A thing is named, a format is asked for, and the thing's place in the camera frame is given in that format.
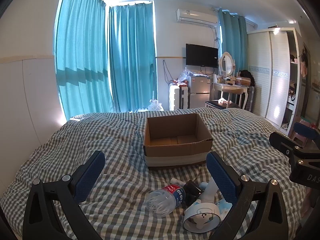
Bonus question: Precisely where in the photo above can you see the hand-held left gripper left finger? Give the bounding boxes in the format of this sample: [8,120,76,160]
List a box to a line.
[22,151,106,240]

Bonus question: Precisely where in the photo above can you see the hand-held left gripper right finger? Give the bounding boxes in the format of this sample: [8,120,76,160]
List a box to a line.
[206,151,296,240]

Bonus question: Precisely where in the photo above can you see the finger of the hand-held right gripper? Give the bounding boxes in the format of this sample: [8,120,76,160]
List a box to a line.
[269,131,302,158]
[293,122,320,145]

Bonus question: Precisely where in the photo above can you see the white handheld fan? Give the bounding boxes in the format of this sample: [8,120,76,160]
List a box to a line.
[183,175,222,232]

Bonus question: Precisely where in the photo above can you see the cardboard box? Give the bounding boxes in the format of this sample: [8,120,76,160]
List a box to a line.
[143,113,213,171]

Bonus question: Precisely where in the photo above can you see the clear plastic bottle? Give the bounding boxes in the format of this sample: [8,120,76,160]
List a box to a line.
[145,184,188,218]

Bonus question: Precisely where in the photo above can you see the pink plastic stool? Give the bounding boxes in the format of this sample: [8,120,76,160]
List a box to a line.
[291,129,310,148]

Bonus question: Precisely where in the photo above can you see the small black jar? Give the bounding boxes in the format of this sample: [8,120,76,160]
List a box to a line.
[184,180,202,208]

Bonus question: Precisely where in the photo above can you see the grey checked blanket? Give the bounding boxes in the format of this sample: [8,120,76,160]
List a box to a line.
[0,107,314,240]

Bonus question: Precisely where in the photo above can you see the white sliding wardrobe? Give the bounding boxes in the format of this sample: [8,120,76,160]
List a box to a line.
[246,27,305,136]

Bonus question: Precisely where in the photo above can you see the wooden stool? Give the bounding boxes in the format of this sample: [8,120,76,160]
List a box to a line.
[221,87,244,107]

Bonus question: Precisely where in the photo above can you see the black padded bench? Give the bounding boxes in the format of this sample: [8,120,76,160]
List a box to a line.
[205,100,238,110]

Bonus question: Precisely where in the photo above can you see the black bag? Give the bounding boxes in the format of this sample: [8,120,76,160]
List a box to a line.
[239,69,256,86]

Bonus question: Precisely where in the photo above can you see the white dressing table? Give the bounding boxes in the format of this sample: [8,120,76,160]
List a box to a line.
[211,80,251,109]

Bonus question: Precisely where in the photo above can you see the small silver fridge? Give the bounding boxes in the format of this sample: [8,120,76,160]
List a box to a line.
[188,75,211,109]

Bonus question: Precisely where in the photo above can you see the white drawer unit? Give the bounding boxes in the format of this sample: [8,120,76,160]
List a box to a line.
[168,85,181,111]

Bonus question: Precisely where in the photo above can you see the white plastic bag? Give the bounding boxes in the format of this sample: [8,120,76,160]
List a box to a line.
[149,99,164,111]

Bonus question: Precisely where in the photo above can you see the oval white vanity mirror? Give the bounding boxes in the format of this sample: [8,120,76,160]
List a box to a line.
[218,52,236,77]

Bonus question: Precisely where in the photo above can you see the clear plastic bag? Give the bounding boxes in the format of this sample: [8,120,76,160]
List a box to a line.
[178,67,192,83]

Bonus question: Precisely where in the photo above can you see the narrow teal curtain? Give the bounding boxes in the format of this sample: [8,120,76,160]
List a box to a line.
[217,8,248,73]

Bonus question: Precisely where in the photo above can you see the wide teal curtain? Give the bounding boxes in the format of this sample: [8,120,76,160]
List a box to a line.
[53,0,112,114]

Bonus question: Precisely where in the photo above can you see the white air conditioner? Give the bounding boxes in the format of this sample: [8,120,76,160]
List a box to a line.
[175,8,218,28]

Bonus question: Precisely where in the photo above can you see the black wall television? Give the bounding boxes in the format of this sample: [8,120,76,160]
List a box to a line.
[185,43,219,69]

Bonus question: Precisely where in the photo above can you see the hanging black cable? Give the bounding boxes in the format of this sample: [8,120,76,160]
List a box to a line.
[162,60,173,85]

